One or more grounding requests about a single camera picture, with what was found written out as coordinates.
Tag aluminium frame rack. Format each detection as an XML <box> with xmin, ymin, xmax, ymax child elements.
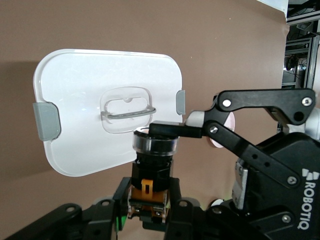
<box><xmin>281</xmin><ymin>0</ymin><xmax>320</xmax><ymax>92</ymax></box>

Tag orange and black push-button switch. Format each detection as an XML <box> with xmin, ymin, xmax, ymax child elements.
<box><xmin>128</xmin><ymin>126</ymin><xmax>180</xmax><ymax>225</ymax></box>

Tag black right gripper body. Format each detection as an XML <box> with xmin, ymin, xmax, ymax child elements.
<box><xmin>232</xmin><ymin>132</ymin><xmax>320</xmax><ymax>240</ymax></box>

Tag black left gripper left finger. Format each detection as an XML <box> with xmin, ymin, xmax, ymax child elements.
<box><xmin>4</xmin><ymin>176</ymin><xmax>131</xmax><ymax>240</ymax></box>

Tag pink round plate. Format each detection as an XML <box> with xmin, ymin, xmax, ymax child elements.
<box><xmin>208</xmin><ymin>112</ymin><xmax>236</xmax><ymax>148</ymax></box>

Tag white lidded box grey latches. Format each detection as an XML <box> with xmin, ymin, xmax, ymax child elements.
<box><xmin>32</xmin><ymin>48</ymin><xmax>186</xmax><ymax>178</ymax></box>

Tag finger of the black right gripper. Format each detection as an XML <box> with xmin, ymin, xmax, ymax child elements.
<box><xmin>149</xmin><ymin>87</ymin><xmax>316</xmax><ymax>187</ymax></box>
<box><xmin>206</xmin><ymin>198</ymin><xmax>296</xmax><ymax>240</ymax></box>

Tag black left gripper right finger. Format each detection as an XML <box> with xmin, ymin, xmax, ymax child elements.
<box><xmin>166</xmin><ymin>177</ymin><xmax>208</xmax><ymax>240</ymax></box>

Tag white panel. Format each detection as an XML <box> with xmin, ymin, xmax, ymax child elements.
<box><xmin>258</xmin><ymin>0</ymin><xmax>290</xmax><ymax>13</ymax></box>

